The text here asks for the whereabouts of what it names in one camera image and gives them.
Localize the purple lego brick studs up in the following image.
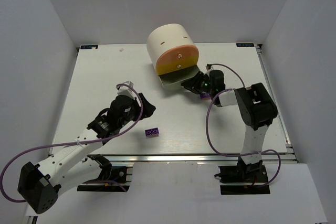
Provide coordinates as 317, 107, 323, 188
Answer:
199, 93, 211, 100

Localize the purple lego brick underside up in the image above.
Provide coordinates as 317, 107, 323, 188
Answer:
145, 127, 160, 137

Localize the orange drawer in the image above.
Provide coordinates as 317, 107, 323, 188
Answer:
157, 45, 199, 65

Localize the yellow drawer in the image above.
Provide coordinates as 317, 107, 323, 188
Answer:
155, 55, 198, 76

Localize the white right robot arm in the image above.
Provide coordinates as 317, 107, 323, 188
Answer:
181, 70, 278, 166

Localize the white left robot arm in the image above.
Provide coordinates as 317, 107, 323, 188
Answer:
18, 93, 156, 214

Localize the blue label sticker right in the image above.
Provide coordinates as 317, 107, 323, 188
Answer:
236, 42, 255, 47

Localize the blue label sticker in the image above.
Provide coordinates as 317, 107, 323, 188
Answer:
80, 45, 98, 50
236, 42, 255, 47

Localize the white round drawer cabinet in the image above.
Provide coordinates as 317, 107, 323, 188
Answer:
146, 24, 195, 69

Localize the blue label sticker left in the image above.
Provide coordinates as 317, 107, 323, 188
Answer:
80, 45, 98, 50

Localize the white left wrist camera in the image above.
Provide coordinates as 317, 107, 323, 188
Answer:
116, 81, 135, 99

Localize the aluminium table edge rail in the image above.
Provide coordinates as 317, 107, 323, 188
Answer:
47, 153, 297, 163

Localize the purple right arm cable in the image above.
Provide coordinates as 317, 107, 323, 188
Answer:
206, 63, 281, 186

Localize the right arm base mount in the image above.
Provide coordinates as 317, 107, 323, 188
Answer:
214, 158, 270, 195

